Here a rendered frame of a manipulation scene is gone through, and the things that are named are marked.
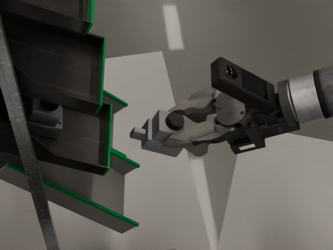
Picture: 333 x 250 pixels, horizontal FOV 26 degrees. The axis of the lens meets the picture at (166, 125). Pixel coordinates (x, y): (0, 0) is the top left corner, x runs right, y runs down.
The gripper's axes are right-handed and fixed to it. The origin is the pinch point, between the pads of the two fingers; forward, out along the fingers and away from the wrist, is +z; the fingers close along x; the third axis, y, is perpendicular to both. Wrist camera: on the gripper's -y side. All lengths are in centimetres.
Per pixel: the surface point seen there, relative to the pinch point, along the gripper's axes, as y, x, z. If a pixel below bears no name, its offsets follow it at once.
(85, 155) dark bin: -3.1, -3.8, 13.2
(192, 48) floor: 117, 131, 39
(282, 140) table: 44, 24, -8
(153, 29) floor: 111, 142, 54
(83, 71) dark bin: -17.1, 0.3, 6.2
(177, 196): 34.6, 9.1, 12.9
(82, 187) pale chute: 9.1, -1.0, 20.8
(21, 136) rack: -17.9, -9.4, 15.0
